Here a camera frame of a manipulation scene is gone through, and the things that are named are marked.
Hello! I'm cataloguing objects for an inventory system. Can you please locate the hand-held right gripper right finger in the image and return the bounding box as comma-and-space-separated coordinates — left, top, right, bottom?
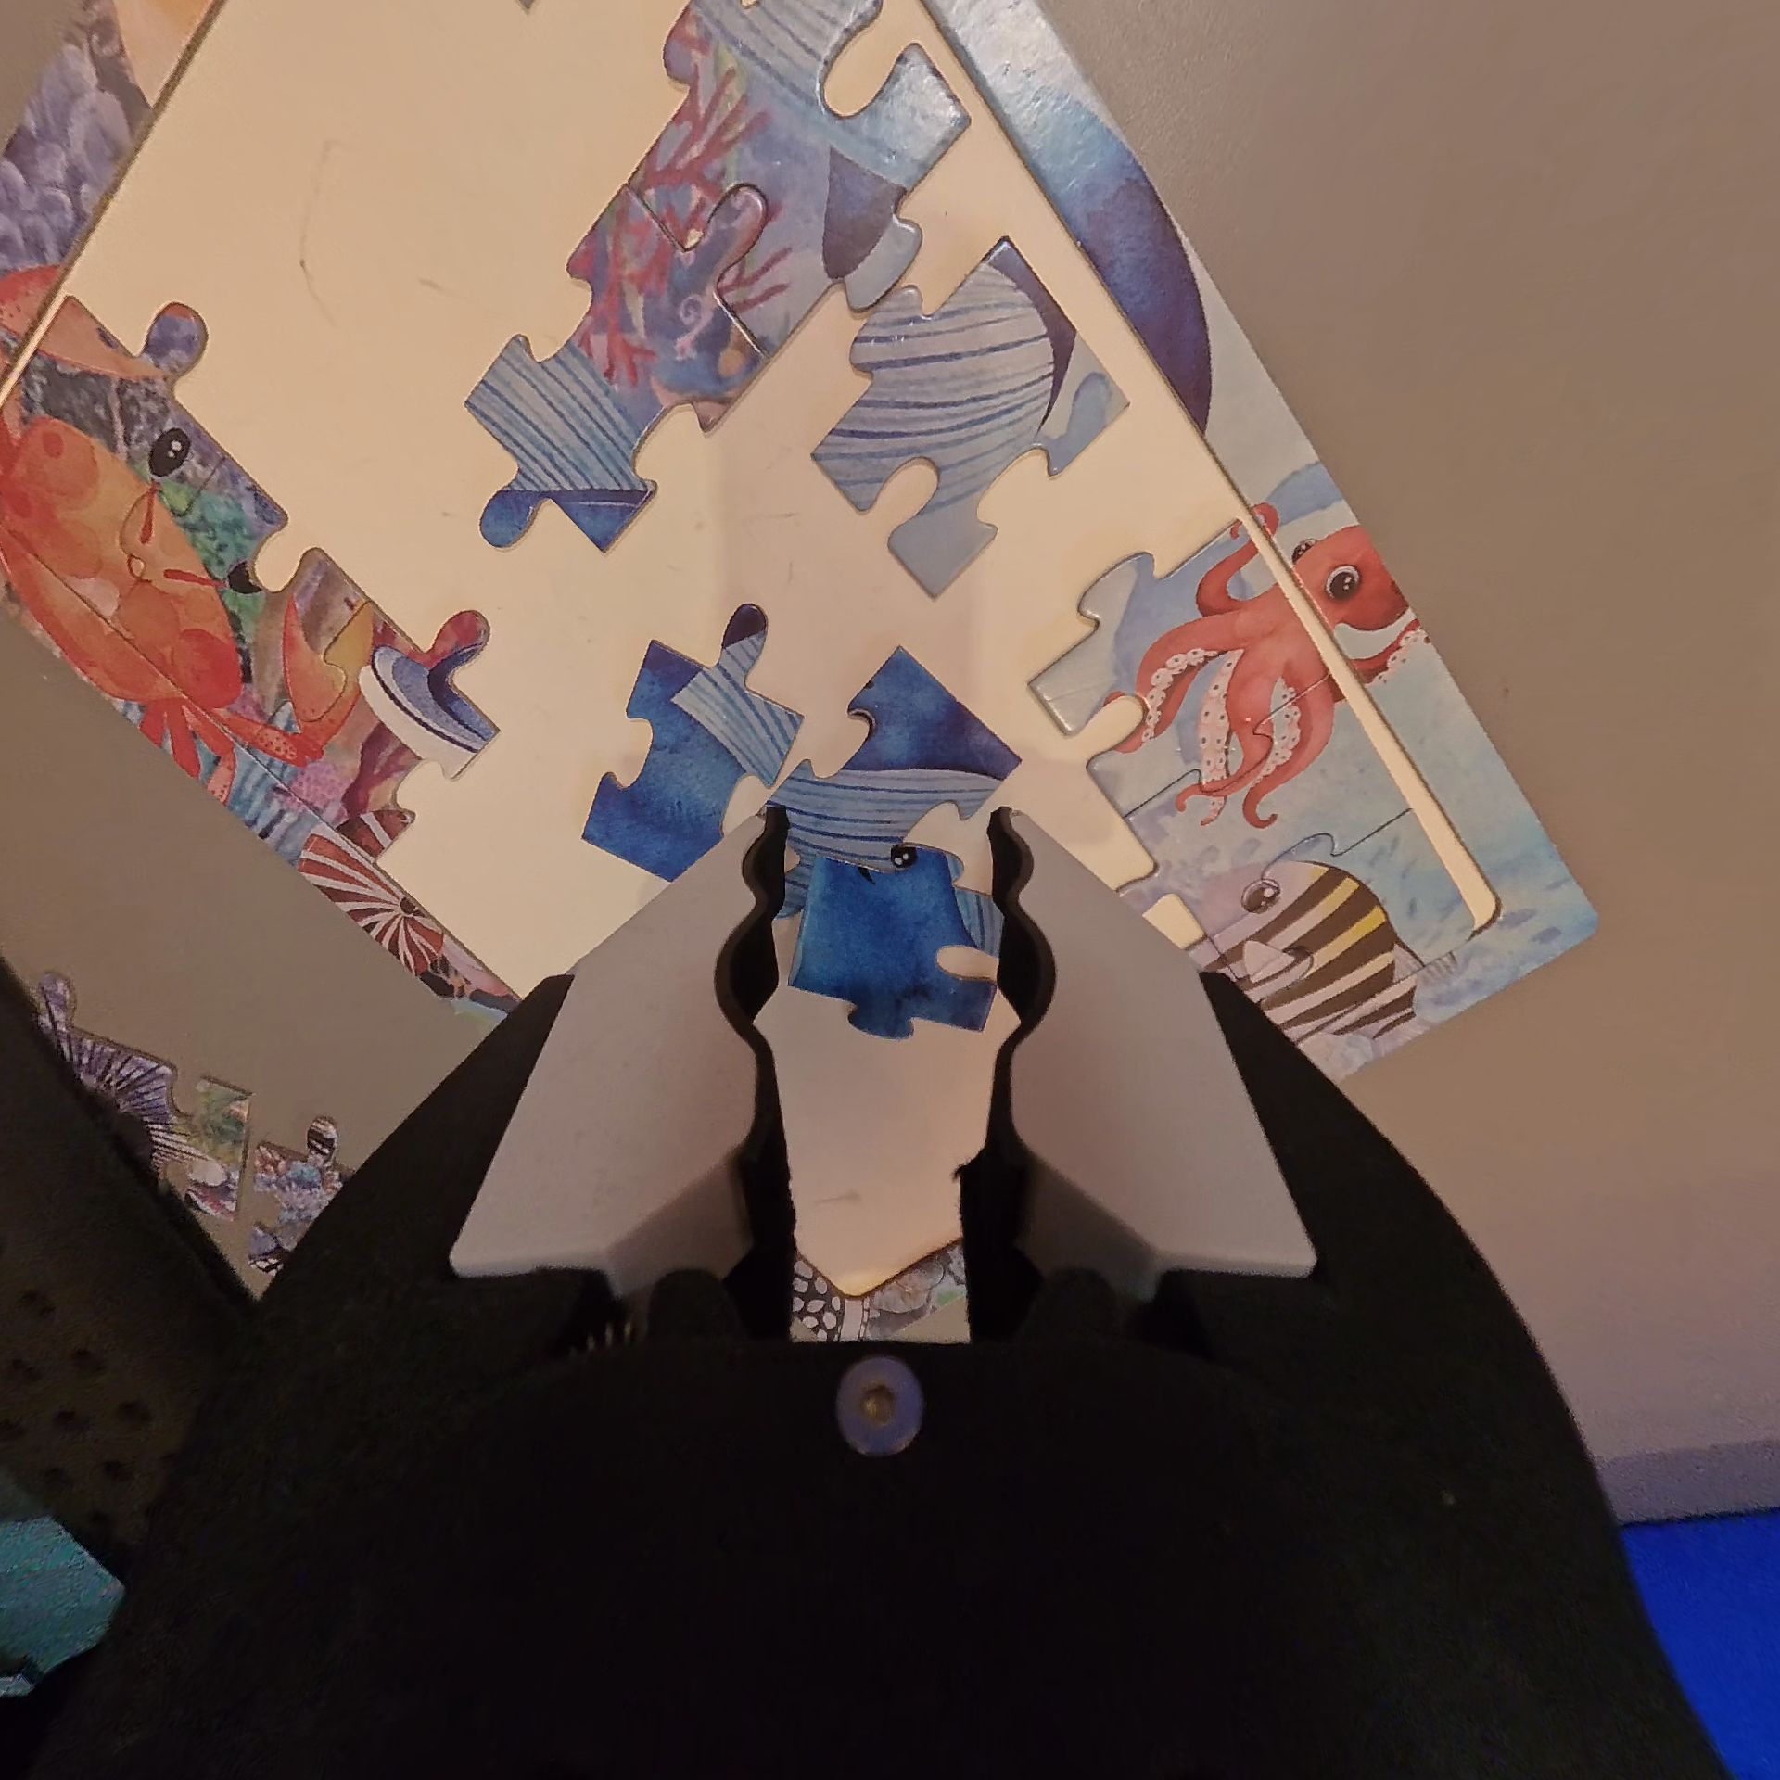
970, 810, 1320, 1339

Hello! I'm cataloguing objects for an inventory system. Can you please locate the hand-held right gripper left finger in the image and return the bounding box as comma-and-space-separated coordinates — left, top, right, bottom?
444, 810, 796, 1339

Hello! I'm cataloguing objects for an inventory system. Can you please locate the ocean print puzzle board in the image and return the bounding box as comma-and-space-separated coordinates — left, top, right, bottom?
0, 0, 1601, 1339

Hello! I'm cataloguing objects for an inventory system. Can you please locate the pile of loose puzzle pieces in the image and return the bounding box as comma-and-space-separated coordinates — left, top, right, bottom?
34, 970, 352, 1273

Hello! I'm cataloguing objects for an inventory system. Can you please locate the black perforated pad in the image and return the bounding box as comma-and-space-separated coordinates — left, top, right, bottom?
0, 955, 266, 1572

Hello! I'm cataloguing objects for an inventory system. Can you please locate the group of assembled puzzle pieces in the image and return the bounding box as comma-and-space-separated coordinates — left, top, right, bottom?
0, 0, 1501, 1048

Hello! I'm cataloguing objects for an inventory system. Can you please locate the blue plastic storage bin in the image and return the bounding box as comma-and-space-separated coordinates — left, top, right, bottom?
1618, 1516, 1780, 1780

